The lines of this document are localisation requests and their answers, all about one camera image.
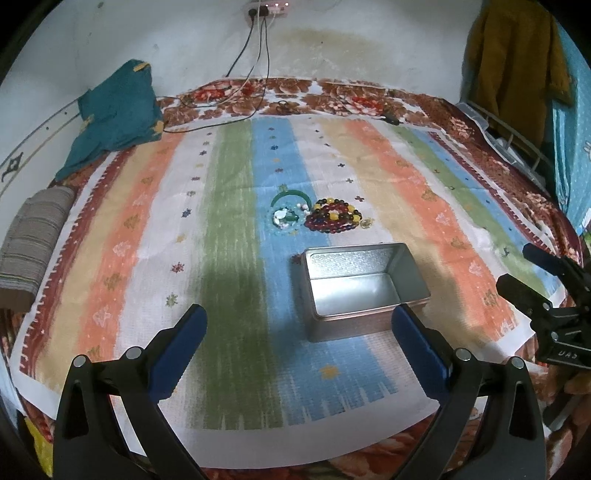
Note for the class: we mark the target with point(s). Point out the teal patterned curtain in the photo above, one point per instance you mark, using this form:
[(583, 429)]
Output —
[(571, 132)]

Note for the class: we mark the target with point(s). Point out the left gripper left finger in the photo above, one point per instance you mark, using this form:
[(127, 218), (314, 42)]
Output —
[(88, 442)]

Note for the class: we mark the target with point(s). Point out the mustard hanging garment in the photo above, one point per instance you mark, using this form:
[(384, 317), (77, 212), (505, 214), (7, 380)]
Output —
[(519, 64)]

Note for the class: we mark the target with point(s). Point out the white wall power strip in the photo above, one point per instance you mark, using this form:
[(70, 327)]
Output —
[(275, 8)]

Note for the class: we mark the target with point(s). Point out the black charger plug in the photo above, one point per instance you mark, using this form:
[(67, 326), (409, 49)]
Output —
[(391, 119)]

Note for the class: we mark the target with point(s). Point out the teal cloth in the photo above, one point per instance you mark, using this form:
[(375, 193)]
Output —
[(119, 113)]

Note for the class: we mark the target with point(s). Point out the striped grey rolled cloth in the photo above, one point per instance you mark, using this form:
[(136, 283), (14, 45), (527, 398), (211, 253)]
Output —
[(29, 245)]

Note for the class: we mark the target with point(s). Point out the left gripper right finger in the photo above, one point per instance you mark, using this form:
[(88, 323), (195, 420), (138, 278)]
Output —
[(509, 443)]

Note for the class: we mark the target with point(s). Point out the silver metal tin box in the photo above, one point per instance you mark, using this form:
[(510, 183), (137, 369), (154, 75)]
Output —
[(351, 291)]

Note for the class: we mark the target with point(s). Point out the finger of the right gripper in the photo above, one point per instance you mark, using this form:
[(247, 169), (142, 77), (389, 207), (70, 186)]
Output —
[(525, 299), (561, 267)]

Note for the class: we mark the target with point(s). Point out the floral brown bedsheet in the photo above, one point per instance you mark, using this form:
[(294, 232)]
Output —
[(35, 163)]

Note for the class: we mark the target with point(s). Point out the green jade bangle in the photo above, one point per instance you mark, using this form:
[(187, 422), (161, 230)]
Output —
[(292, 199)]

